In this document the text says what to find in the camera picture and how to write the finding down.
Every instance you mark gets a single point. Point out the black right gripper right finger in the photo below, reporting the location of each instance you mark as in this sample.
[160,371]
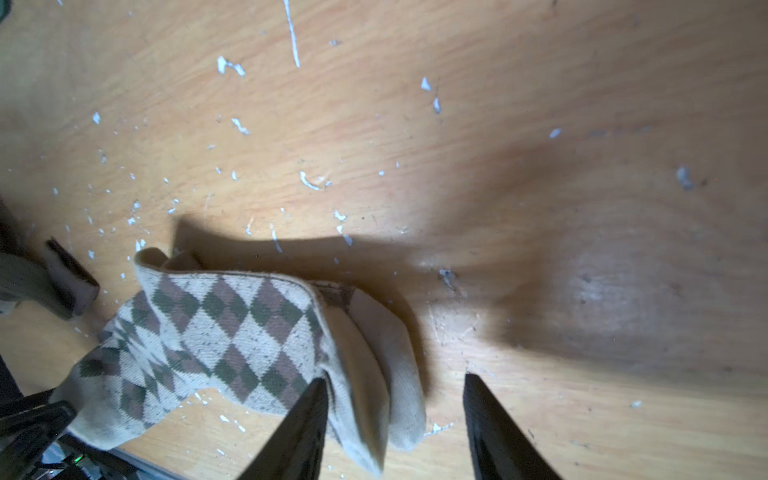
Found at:
[499,449]

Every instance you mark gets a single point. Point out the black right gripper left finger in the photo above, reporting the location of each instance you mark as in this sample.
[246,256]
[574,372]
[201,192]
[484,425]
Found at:
[295,449]

